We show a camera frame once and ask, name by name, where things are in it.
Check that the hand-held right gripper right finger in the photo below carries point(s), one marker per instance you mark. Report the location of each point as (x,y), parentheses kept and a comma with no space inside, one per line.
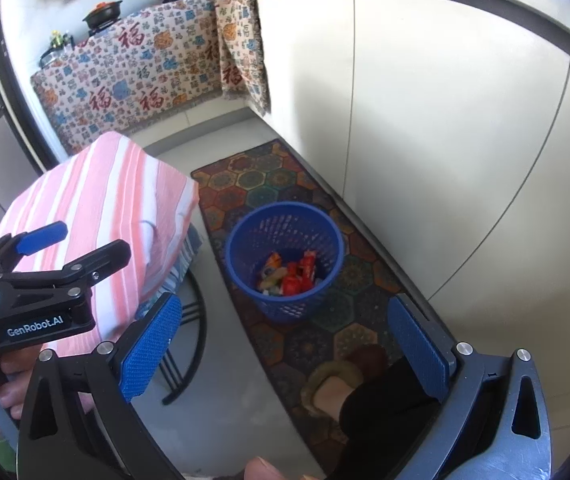
(417,350)

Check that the crushed red can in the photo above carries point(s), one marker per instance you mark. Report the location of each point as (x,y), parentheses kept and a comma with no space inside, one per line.
(307,265)

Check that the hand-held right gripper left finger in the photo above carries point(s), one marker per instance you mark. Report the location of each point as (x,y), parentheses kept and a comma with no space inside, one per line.
(150,350)

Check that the person's leg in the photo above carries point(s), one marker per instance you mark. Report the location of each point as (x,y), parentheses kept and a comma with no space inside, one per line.
(390,410)

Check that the blue plastic wastebasket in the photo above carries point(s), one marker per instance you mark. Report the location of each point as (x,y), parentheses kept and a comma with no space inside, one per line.
(245,240)

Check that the condiment bottle rack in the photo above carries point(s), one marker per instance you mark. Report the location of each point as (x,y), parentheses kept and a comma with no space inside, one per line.
(57,47)

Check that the person's right hand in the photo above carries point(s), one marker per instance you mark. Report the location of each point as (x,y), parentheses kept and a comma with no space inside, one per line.
(265,469)

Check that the orange white snack wrapper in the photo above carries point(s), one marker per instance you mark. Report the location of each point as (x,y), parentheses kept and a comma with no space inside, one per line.
(272,265)

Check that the pink striped tablecloth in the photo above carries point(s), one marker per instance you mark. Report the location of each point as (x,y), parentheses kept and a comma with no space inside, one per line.
(115,185)

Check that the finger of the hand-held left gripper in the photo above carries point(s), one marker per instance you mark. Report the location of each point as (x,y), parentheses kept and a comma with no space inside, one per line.
(40,238)
(100,259)

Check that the patterned floor mat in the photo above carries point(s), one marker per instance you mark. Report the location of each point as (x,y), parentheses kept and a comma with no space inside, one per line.
(265,175)

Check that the cream lower cabinets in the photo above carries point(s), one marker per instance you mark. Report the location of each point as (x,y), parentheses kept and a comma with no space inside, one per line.
(415,110)

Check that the black metal table frame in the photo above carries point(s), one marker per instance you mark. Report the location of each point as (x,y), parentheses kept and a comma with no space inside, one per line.
(200,330)

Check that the red plastic wrapper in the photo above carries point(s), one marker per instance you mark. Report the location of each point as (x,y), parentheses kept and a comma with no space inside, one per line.
(291,280)

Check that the small printed cloth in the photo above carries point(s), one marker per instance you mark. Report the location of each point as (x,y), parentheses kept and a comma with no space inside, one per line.
(237,35)

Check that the person's left hand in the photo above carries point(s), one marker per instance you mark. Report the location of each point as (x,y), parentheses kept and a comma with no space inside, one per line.
(12,380)

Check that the brown fuzzy slipper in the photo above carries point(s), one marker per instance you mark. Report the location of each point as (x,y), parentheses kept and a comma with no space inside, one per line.
(365,360)

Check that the black clay pot orange lid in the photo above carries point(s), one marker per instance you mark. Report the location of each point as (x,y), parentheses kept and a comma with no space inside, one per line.
(102,17)

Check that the large printed cloth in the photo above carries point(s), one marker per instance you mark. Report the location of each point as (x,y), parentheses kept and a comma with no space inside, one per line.
(115,75)

